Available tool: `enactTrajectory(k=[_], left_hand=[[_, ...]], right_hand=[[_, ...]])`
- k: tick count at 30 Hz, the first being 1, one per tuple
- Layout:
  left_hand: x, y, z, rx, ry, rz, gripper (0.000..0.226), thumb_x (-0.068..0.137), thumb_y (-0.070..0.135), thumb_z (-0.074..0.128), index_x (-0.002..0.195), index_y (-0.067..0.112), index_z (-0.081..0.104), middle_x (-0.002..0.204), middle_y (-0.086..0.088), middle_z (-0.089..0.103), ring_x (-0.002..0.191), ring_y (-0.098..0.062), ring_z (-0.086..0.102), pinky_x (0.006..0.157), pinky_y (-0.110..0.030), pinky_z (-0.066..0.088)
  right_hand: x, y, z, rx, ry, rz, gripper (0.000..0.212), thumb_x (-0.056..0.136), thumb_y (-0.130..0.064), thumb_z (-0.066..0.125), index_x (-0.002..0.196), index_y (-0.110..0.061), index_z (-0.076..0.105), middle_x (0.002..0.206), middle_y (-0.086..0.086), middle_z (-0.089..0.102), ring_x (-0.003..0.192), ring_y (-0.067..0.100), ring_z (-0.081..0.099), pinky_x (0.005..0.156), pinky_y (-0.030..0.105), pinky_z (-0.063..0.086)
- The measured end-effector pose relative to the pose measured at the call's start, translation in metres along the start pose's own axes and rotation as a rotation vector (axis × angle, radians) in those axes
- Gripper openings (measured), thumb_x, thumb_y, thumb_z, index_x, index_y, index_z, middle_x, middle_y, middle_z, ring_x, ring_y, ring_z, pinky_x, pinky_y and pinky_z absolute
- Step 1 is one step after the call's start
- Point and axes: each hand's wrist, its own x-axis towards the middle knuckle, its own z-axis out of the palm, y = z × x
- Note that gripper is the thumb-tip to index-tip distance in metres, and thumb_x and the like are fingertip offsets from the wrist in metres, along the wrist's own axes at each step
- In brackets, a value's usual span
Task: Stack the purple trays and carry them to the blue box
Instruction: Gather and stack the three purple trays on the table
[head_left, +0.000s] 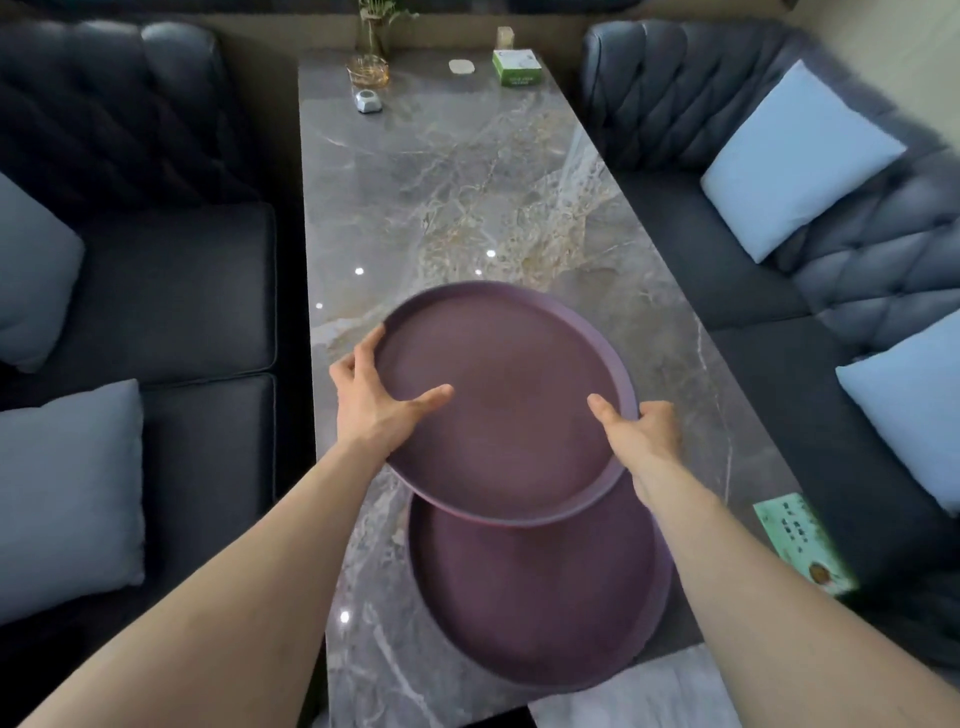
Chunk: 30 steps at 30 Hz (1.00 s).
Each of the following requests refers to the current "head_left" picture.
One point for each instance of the person's right hand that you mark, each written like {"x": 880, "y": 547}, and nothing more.
{"x": 649, "y": 442}

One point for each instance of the person's left hand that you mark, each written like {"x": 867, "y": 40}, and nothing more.
{"x": 371, "y": 416}

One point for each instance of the person's left thumb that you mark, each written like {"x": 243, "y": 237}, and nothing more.
{"x": 429, "y": 397}

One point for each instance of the person's right thumb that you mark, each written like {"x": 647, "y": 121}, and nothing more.
{"x": 602, "y": 411}

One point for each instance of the purple round tray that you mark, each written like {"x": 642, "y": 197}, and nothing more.
{"x": 502, "y": 397}
{"x": 540, "y": 600}

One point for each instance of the person's right forearm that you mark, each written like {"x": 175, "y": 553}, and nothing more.
{"x": 765, "y": 607}

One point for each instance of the person's left forearm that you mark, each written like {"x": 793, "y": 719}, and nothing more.
{"x": 217, "y": 585}

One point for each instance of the dark blue tufted sofa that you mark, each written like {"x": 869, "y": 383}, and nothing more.
{"x": 142, "y": 300}
{"x": 787, "y": 262}

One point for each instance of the green menu card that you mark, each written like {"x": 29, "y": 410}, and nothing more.
{"x": 806, "y": 541}

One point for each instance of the small white table device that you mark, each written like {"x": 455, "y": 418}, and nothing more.
{"x": 367, "y": 100}

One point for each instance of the light blue cushion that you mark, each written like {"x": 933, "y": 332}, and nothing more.
{"x": 799, "y": 161}
{"x": 34, "y": 277}
{"x": 67, "y": 502}
{"x": 911, "y": 409}

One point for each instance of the amber glass ashtray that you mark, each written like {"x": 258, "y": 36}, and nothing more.
{"x": 368, "y": 71}

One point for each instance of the white flat coaster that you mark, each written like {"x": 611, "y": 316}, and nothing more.
{"x": 461, "y": 67}

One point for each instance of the green tissue box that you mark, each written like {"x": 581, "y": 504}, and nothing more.
{"x": 517, "y": 67}

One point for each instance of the wooden toothpick holder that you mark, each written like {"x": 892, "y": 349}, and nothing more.
{"x": 505, "y": 37}

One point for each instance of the glass vase with plant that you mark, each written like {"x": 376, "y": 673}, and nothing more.
{"x": 379, "y": 26}

